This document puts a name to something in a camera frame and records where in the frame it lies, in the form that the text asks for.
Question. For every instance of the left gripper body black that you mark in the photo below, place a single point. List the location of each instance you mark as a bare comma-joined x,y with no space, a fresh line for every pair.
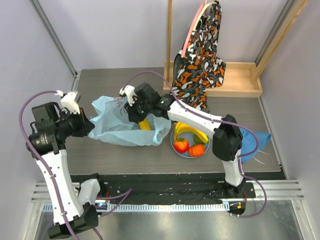
77,121

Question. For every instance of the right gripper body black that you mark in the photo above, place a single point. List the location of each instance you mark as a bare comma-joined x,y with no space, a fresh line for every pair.
135,115

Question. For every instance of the yellow fake mango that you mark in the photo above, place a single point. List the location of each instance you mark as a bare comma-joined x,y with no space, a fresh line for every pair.
144,125

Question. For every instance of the light blue plastic bag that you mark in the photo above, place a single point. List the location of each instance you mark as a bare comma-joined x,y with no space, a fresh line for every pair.
111,125

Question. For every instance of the red fake tomato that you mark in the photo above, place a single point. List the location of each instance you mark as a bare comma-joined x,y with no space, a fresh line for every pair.
181,145

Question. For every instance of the yellow fake banana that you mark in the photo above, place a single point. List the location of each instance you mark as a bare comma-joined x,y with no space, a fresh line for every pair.
200,134
180,128

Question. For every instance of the orange fake pumpkin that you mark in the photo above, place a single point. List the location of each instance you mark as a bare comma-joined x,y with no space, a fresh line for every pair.
196,150

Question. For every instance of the green fake lime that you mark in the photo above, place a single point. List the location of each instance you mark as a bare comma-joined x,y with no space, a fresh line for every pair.
197,140

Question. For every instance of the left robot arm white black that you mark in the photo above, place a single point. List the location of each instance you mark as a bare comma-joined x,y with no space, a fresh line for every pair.
73,207

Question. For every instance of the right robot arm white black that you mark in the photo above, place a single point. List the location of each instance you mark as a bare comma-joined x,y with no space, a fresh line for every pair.
224,132

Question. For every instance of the camouflage patterned fabric bag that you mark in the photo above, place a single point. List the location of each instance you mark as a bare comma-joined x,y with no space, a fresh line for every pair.
201,68

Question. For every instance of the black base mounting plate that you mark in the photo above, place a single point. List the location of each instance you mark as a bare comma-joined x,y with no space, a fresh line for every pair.
176,188

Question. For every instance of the blue cloth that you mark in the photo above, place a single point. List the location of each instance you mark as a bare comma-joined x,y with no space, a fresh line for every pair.
249,143

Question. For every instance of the pink cream hanger hoop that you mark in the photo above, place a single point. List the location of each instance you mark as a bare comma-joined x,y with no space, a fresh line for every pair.
201,10

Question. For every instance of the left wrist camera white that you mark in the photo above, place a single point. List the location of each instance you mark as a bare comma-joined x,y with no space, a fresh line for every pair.
70,101

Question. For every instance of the wooden rack frame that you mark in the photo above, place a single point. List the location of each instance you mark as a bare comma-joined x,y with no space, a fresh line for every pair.
251,32

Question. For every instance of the white slotted cable duct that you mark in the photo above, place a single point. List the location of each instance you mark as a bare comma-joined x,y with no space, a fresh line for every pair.
146,208

